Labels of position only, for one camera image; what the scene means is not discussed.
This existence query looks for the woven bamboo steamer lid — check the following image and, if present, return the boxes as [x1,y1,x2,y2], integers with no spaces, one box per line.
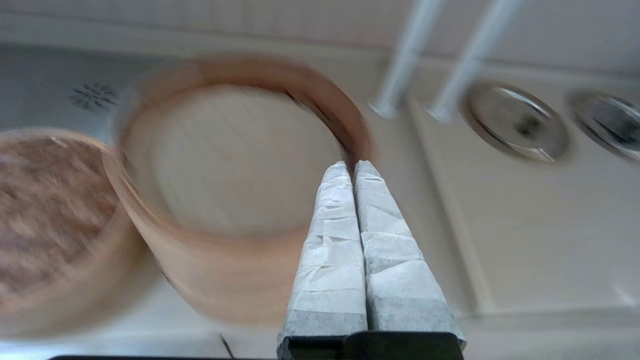
[0,129,123,306]

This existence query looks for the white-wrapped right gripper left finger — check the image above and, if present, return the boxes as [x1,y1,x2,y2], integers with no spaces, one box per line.
[276,160,369,352]

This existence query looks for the large white steamer liner cloth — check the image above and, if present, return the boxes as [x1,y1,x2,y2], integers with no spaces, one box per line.
[149,86,347,237]

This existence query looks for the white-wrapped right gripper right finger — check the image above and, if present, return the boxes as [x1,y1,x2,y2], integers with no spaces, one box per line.
[353,160,467,348]

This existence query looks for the thin white pipe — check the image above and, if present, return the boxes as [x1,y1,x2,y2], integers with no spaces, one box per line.
[426,0,522,124]
[369,0,447,120]

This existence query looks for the large bamboo steamer basket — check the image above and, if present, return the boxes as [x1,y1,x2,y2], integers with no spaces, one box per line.
[106,54,375,327]

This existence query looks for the small bamboo steamer basket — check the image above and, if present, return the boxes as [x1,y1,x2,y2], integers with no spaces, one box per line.
[0,220,153,342]

